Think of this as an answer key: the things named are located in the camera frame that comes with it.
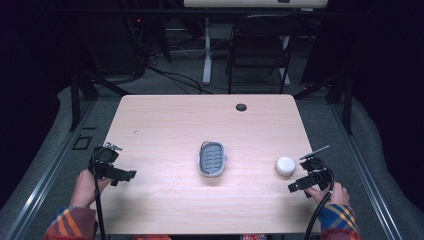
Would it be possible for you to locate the white round soap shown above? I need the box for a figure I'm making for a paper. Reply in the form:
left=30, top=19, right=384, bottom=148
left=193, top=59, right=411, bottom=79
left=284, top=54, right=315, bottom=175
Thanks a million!
left=274, top=156, right=297, bottom=177

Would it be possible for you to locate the floor cables bundle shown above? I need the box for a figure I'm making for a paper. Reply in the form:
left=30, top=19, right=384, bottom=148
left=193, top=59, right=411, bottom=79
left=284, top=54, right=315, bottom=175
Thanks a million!
left=126, top=16, right=214, bottom=96

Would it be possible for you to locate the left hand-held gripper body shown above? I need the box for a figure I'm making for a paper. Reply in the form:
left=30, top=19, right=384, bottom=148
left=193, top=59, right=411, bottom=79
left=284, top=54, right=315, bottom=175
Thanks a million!
left=87, top=142, right=138, bottom=187

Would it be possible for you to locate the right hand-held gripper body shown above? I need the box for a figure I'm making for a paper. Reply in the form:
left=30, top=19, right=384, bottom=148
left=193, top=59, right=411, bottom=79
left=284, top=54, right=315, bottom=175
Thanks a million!
left=287, top=145, right=335, bottom=198

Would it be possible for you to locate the person's left hand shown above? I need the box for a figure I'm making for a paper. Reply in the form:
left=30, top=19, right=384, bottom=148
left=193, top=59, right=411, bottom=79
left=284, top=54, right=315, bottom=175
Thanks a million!
left=69, top=169, right=114, bottom=209

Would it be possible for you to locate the grey soap dish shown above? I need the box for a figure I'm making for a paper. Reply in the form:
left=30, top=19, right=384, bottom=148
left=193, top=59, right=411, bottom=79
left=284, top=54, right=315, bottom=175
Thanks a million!
left=198, top=140, right=228, bottom=178

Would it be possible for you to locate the person's right hand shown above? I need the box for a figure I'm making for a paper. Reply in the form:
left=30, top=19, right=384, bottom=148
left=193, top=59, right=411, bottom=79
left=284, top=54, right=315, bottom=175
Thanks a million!
left=304, top=181, right=351, bottom=207

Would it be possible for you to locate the white desk leg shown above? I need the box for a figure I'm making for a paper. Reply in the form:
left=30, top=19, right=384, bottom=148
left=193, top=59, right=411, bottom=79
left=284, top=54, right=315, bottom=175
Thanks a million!
left=201, top=17, right=214, bottom=86

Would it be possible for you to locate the black folding chair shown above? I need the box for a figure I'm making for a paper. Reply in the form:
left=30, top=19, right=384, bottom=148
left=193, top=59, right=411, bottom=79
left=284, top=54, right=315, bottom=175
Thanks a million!
left=226, top=13, right=303, bottom=95

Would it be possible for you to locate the black metal stand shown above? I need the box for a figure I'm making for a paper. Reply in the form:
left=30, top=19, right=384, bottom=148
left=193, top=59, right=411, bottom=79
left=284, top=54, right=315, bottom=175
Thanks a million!
left=68, top=66, right=131, bottom=132
left=293, top=66, right=354, bottom=136

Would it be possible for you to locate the black cable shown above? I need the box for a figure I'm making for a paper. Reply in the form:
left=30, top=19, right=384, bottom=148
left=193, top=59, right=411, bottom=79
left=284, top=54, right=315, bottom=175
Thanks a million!
left=303, top=159, right=336, bottom=240
left=91, top=146, right=108, bottom=240

